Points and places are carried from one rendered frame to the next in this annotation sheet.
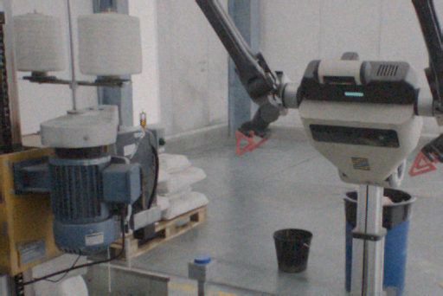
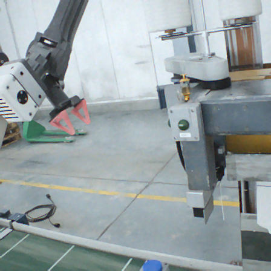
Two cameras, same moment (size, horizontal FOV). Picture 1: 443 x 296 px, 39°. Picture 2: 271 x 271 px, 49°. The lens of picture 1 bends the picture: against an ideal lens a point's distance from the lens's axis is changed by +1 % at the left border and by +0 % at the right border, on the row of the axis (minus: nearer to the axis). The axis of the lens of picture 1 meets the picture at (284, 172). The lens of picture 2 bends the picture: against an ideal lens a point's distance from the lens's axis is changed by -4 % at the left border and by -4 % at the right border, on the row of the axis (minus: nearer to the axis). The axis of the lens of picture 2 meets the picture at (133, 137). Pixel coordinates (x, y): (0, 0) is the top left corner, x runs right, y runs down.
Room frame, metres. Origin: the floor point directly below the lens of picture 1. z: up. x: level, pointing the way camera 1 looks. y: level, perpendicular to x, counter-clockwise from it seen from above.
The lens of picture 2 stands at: (2.88, 0.41, 1.51)
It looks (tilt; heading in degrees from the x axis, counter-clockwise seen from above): 17 degrees down; 187
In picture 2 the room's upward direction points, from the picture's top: 11 degrees counter-clockwise
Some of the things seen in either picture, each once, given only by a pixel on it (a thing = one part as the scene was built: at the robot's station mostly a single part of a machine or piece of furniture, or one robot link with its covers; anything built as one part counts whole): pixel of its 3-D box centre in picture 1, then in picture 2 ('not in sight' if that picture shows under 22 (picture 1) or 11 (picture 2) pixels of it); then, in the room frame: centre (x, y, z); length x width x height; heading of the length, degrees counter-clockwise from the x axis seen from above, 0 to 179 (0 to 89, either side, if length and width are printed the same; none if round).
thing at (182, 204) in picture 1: (170, 204); not in sight; (5.28, 1.01, 0.20); 0.67 x 0.43 x 0.15; 155
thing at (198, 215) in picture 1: (130, 224); not in sight; (5.08, 1.33, 0.07); 1.20 x 0.82 x 0.14; 157
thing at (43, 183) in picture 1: (45, 176); not in sight; (1.55, 0.62, 1.27); 0.12 x 0.09 x 0.09; 155
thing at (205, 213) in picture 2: (146, 229); (201, 208); (2.03, 0.47, 0.98); 0.09 x 0.05 x 0.05; 155
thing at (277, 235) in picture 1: (292, 251); not in sight; (4.27, -0.06, 0.13); 0.30 x 0.30 x 0.26
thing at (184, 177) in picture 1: (169, 178); not in sight; (5.28, 1.02, 0.44); 0.68 x 0.44 x 0.15; 155
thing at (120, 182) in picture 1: (122, 187); (166, 98); (1.55, 0.42, 1.25); 0.10 x 0.08 x 0.12; 0
